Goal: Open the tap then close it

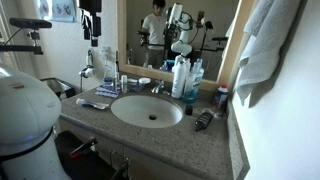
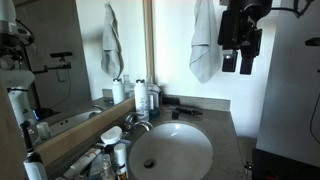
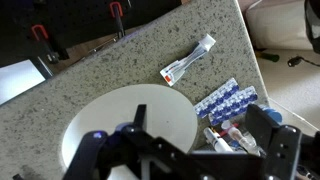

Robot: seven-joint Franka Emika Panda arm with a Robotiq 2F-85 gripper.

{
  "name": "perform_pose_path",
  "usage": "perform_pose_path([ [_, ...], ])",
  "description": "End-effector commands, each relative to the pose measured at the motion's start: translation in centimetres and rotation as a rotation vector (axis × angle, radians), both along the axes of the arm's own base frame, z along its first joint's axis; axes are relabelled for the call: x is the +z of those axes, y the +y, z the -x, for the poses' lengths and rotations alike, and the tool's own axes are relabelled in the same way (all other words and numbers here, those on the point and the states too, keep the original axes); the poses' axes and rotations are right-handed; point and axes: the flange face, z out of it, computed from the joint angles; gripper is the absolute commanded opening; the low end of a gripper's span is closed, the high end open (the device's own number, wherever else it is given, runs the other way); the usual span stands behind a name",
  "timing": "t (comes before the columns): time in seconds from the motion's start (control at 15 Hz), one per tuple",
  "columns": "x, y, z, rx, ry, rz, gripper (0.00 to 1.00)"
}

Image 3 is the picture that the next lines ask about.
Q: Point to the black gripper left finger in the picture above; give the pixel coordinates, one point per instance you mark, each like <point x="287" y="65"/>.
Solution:
<point x="141" y="116"/>

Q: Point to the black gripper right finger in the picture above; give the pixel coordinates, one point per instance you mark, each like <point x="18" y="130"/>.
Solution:
<point x="263" y="128"/>

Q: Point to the blue round lid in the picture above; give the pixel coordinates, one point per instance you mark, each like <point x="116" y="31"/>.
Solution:
<point x="275" y="114"/>

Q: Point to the clear plastic vial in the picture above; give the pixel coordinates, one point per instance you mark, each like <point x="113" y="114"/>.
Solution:
<point x="245" y="140"/>

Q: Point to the white sink basin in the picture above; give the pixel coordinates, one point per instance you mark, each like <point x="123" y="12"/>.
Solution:
<point x="166" y="106"/>

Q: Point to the thin red stick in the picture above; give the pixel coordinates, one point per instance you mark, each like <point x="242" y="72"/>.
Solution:
<point x="230" y="129"/>

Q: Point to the blue blister pack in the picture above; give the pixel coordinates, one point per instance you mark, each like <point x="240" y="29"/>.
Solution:
<point x="233" y="105"/>
<point x="218" y="96"/>

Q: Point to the white syringe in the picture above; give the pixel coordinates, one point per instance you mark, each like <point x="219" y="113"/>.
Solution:
<point x="218" y="141"/>

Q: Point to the white toothpaste tube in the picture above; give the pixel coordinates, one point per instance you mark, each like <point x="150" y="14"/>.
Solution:
<point x="186" y="61"/>

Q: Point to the white couch cushion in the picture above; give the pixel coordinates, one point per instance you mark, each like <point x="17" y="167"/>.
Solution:
<point x="280" y="23"/>

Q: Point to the black stand base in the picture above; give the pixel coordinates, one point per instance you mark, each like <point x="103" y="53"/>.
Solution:
<point x="76" y="20"/>

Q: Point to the black rounded object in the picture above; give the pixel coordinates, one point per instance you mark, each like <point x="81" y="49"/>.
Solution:
<point x="313" y="23"/>

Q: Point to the white flat panel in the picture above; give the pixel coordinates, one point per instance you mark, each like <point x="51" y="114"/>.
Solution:
<point x="18" y="81"/>

